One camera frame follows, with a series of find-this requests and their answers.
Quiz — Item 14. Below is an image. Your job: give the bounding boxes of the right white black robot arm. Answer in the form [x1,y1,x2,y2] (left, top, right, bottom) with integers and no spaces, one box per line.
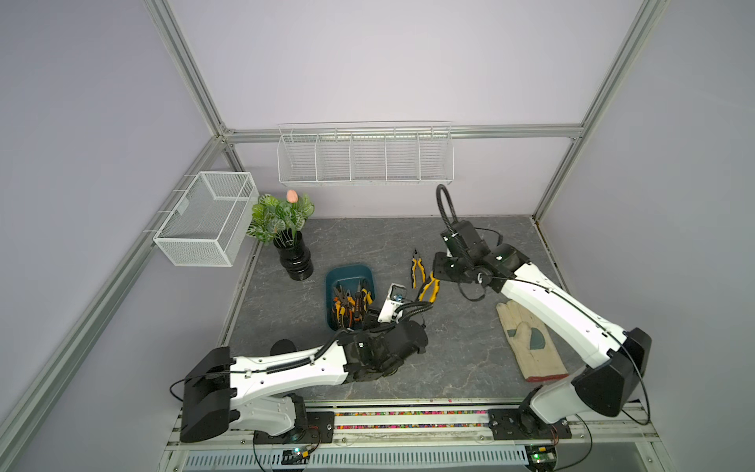
[433,184,652,433]

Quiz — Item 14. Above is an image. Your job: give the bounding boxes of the small white wire side basket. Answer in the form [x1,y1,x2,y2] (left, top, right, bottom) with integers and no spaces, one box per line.
[153,171,259,267]

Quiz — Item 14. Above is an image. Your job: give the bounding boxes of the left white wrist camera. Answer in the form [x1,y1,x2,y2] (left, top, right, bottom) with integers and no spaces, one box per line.
[377,283,407,324]

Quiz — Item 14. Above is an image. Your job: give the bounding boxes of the teal plastic storage box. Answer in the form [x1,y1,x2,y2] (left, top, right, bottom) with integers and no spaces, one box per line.
[326,264,375,330]

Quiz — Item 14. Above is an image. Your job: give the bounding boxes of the green plant in black vase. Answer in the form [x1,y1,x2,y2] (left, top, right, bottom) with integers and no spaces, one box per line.
[247,190,315,281]

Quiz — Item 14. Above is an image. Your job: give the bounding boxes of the yellow grey open-jaw pliers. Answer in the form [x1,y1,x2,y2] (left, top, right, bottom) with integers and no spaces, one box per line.
[333,284,349,328]

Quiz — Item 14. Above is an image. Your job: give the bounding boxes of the yellow black combination pliers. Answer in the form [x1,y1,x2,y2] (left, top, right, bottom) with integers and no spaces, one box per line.
[356,278,373,318]

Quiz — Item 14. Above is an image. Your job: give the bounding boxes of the long white wire wall basket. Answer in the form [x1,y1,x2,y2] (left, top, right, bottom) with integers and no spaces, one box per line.
[276,121,455,186]

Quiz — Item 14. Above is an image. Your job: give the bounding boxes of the beige work glove red cuff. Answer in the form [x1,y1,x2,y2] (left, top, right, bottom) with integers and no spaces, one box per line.
[497,300,568,384]

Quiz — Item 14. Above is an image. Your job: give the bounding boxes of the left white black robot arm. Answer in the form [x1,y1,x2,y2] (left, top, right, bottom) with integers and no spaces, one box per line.
[179,301,433,444]

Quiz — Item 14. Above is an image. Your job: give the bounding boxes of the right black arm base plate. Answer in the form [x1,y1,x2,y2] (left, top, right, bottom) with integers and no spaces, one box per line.
[488,408,572,443]

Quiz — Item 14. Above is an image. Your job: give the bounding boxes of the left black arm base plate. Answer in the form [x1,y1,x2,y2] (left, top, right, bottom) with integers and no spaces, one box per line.
[254,411,335,444]

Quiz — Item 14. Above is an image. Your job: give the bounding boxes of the aluminium front rail frame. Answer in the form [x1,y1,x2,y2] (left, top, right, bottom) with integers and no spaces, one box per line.
[157,398,676,471]

